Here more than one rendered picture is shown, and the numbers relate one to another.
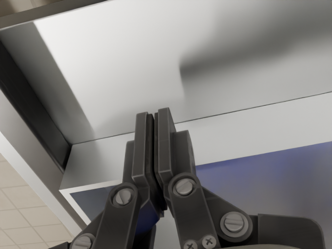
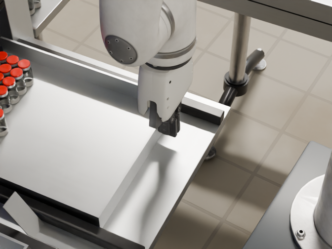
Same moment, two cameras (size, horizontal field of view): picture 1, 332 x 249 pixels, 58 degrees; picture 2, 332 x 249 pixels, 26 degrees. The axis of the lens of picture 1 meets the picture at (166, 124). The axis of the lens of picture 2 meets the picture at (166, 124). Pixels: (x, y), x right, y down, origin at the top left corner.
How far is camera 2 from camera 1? 1.01 m
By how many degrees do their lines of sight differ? 33
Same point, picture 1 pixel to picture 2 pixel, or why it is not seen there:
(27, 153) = (189, 100)
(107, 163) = not seen: hidden behind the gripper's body
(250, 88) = (153, 162)
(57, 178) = not seen: hidden behind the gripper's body
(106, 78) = (188, 135)
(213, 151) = (153, 136)
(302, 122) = (139, 161)
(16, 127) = (198, 106)
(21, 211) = not seen: outside the picture
